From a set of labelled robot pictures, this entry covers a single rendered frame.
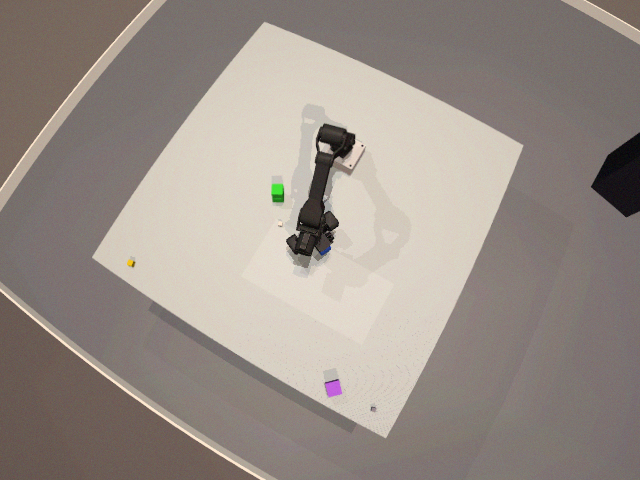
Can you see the purple cube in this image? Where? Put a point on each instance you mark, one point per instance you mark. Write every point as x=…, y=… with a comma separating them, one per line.
x=333, y=388

